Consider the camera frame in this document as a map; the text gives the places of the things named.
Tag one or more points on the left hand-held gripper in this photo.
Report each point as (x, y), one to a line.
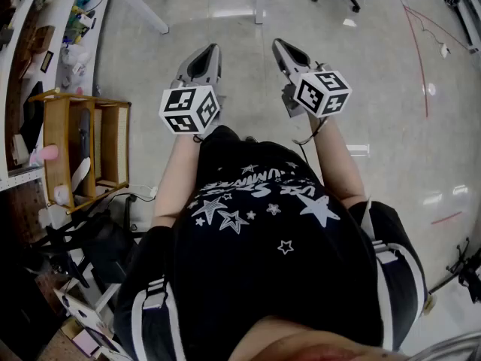
(188, 107)

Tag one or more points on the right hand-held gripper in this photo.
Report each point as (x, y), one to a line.
(323, 92)

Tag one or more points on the person's left forearm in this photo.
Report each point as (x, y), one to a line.
(176, 179)

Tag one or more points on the person's right forearm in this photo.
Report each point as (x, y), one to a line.
(338, 160)

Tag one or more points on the white shelving unit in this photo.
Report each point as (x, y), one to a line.
(98, 36)

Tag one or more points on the dark grey folded umbrella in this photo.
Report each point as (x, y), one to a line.
(84, 134)

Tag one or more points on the white power adapter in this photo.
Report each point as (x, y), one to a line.
(444, 50)

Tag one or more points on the wooden box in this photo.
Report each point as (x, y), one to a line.
(43, 40)

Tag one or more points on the wooden rack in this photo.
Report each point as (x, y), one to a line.
(56, 134)

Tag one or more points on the pink handheld fan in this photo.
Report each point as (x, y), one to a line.
(50, 152)

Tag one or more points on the person's black star t-shirt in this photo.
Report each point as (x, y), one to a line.
(263, 258)

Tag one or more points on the black tripod stand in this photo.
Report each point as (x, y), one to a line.
(469, 273)

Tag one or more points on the person's chin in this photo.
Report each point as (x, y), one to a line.
(308, 340)

